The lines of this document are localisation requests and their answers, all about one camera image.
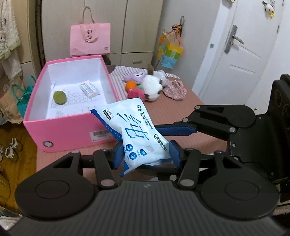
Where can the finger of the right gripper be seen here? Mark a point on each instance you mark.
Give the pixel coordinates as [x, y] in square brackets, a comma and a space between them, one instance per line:
[173, 130]
[163, 172]

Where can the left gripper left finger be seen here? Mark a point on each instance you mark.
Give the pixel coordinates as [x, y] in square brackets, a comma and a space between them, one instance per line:
[103, 161]

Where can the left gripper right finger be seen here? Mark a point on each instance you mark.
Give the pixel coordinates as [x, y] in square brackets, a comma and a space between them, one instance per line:
[192, 167]

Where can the blue wet wipes pack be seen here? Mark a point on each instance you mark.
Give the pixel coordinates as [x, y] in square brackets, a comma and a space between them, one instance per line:
[129, 122]

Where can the pink floral fabric scrunchie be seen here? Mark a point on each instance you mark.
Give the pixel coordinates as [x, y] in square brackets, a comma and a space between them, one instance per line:
[175, 90]

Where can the white brown plush toy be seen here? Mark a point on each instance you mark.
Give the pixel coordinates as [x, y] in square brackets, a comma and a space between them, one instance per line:
[151, 85]

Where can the pink fluffy strawberry plush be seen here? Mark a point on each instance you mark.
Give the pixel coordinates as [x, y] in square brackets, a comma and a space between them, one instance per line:
[136, 93]

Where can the orange plush ball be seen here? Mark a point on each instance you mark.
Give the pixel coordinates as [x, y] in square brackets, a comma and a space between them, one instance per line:
[130, 85]

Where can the purple plush toy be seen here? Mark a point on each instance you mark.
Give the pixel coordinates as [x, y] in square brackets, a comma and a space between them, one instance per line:
[137, 77]

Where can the pink cardboard storage box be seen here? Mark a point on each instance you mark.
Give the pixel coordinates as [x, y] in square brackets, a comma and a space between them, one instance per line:
[55, 127]

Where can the white tissue pack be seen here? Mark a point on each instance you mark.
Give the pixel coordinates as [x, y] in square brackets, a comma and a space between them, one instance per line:
[89, 89]

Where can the green makeup sponge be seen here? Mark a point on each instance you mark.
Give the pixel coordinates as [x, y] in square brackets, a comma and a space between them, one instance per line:
[59, 97]

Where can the white fluffy plush toy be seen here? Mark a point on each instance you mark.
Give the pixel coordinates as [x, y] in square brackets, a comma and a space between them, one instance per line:
[162, 76]

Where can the white door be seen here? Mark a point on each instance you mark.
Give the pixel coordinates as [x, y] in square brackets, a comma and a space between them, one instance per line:
[233, 76]

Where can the striped cloth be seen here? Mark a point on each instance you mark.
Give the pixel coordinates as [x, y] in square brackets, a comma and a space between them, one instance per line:
[120, 71]

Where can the colourful paper gift bag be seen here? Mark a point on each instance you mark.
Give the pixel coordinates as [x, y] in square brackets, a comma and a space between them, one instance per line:
[169, 49]

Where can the teal gift bag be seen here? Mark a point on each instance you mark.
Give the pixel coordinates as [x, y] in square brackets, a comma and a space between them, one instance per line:
[25, 97]

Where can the grey wooden wardrobe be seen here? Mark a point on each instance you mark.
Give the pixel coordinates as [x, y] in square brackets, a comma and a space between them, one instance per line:
[125, 31]

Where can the brown paper bag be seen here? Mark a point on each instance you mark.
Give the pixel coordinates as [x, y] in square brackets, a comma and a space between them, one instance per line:
[9, 106]

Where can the pink tote bag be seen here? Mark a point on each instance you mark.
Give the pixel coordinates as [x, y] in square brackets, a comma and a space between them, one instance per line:
[90, 39]

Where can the black clothes rack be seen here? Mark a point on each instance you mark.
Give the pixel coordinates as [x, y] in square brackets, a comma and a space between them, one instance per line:
[39, 36]

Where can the hanging duck plush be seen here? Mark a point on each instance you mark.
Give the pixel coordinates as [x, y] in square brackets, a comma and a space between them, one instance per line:
[269, 9]

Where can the cream green knit cardigan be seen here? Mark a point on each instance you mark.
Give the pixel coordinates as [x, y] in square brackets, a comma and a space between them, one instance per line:
[10, 41]

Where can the silver door handle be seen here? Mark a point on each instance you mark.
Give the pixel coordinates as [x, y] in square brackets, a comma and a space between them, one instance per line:
[231, 38]

